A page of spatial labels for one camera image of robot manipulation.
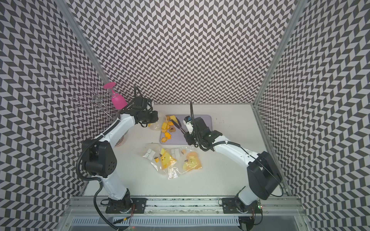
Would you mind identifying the lilac plastic tray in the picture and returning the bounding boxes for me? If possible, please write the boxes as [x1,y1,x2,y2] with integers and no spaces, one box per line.
[159,115,213,145]

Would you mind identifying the yellow rectangular cookie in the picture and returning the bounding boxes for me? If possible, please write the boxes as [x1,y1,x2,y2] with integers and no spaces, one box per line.
[170,115,178,123]

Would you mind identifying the ribbed glass bowl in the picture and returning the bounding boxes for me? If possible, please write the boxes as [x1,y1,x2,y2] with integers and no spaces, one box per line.
[115,136,124,147]

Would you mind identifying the steel black-tipped tongs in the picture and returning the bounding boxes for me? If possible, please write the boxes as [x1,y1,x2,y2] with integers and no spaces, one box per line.
[170,117,187,135]

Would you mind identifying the orange bear shaped cookie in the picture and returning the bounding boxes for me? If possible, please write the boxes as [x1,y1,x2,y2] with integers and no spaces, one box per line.
[164,132,171,140]

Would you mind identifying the pink upside-down wine glass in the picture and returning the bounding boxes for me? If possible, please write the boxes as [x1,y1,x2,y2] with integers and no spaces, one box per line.
[103,82,128,110]

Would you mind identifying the chrome glass drying rack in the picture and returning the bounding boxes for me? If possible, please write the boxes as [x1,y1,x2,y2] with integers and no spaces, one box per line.
[72,87,118,123]

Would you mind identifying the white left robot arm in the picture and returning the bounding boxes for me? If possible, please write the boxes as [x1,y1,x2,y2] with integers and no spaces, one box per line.
[75,96,159,201]

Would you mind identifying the clear printed bag pile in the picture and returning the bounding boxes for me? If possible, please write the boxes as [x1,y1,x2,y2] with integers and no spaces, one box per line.
[143,143,202,180]

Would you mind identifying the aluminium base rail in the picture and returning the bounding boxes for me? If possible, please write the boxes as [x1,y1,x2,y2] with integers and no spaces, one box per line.
[66,196,307,217]

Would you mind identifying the clear resealable bag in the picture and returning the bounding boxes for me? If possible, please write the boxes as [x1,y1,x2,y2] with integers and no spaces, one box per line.
[147,121,163,131]

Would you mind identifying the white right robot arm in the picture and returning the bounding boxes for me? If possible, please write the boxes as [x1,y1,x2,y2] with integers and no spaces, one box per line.
[183,116,282,207]

